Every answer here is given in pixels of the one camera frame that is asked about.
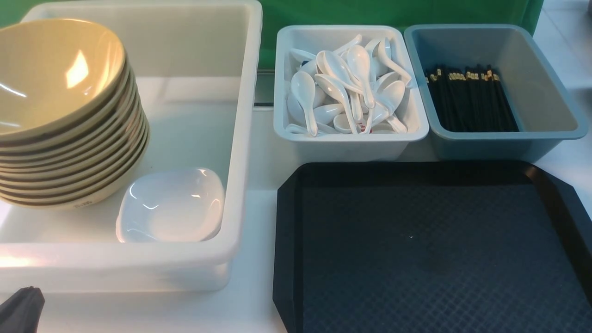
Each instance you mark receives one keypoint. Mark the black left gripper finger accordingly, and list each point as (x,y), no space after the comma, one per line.
(21,312)

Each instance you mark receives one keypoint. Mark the yellow noodle bowl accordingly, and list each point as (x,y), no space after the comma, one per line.
(53,71)

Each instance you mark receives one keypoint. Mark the white ceramic soup spoon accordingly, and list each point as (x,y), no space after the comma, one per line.
(359,64)

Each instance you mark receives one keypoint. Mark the stack of yellow noodle bowls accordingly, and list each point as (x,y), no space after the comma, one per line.
(70,147)

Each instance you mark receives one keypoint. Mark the white square dish in tub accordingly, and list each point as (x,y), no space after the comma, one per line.
(184,205)

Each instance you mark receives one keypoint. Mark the white spoon left in bin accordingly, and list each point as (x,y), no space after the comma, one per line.
(302,87)

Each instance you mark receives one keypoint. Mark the white spoon in bin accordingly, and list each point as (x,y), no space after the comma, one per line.
(386,60)
(302,87)
(335,89)

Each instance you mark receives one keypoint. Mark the white spoon centre in bin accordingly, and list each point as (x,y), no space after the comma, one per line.
(335,89)

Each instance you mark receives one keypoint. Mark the white spoon bin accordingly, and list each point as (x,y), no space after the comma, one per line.
(383,132)

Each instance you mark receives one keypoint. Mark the white spoon right in bin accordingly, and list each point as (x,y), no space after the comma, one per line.
(386,60)

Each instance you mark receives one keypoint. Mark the black serving tray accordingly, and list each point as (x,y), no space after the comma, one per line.
(431,247)

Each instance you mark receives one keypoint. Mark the bundle of black chopsticks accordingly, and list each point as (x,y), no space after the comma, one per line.
(471,99)

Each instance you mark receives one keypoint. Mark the blue-grey chopstick bin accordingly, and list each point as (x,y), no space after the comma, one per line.
(545,112)

